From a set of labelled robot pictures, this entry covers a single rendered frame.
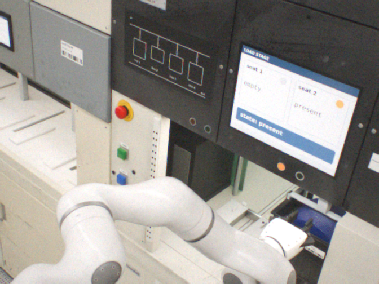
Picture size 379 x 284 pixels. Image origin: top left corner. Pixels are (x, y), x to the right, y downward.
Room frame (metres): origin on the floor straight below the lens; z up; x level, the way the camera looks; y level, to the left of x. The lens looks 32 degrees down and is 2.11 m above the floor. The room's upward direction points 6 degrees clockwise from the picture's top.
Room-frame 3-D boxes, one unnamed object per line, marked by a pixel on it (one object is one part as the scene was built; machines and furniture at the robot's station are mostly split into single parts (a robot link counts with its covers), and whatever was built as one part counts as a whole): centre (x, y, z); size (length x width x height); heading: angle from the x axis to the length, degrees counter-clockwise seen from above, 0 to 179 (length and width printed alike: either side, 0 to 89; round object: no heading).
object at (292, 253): (1.02, -0.26, 1.19); 0.11 x 0.10 x 0.07; 143
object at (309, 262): (1.23, -0.42, 1.06); 0.24 x 0.20 x 0.32; 53
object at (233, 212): (1.39, -0.20, 0.89); 0.22 x 0.21 x 0.04; 143
